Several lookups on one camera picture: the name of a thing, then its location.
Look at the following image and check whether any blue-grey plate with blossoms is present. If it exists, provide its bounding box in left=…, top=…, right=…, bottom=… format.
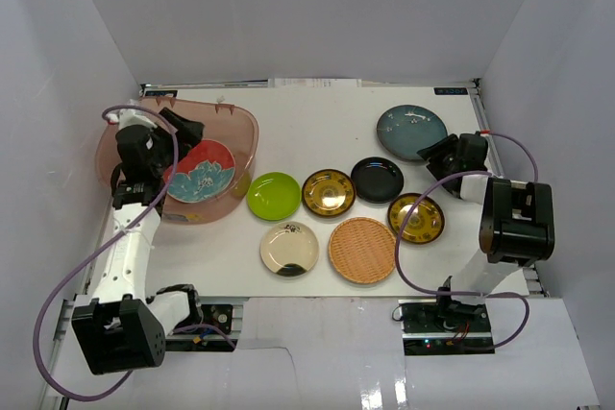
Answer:
left=376, top=105, right=449, bottom=161

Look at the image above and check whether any red plate with blue flower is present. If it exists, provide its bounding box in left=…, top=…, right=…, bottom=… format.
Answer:
left=167, top=139, right=235, bottom=204

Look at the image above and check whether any black glossy plate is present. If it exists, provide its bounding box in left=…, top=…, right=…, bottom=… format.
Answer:
left=351, top=157, right=405, bottom=204

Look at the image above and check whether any lime green plate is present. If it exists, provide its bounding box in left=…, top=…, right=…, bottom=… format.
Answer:
left=246, top=172, right=301, bottom=221

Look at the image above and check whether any large yellow patterned plate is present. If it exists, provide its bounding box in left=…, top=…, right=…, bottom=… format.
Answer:
left=302, top=169, right=357, bottom=218

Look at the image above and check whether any woven wicker plate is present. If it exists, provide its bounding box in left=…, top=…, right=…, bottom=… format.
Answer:
left=328, top=217, right=395, bottom=285

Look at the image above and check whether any cream plate with dark glaze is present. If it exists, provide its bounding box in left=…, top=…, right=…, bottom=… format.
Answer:
left=259, top=221, right=320, bottom=277

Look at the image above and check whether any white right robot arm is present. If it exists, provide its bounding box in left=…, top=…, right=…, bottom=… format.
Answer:
left=417, top=132, right=555, bottom=332

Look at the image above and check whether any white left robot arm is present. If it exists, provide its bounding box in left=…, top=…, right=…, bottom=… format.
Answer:
left=71, top=109, right=204, bottom=375

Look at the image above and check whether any pink translucent plastic bin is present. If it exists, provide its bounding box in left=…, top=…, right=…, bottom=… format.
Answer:
left=93, top=97, right=260, bottom=226

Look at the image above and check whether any blue table label sticker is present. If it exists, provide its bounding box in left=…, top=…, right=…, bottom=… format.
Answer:
left=433, top=87, right=468, bottom=96

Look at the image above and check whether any small yellow patterned plate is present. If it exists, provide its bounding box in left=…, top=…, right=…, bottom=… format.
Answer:
left=387, top=193, right=446, bottom=245

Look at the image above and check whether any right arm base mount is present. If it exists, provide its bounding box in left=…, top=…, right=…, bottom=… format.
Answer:
left=391, top=300, right=495, bottom=357

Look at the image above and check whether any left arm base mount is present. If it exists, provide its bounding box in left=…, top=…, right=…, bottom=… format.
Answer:
left=165, top=303, right=242, bottom=352

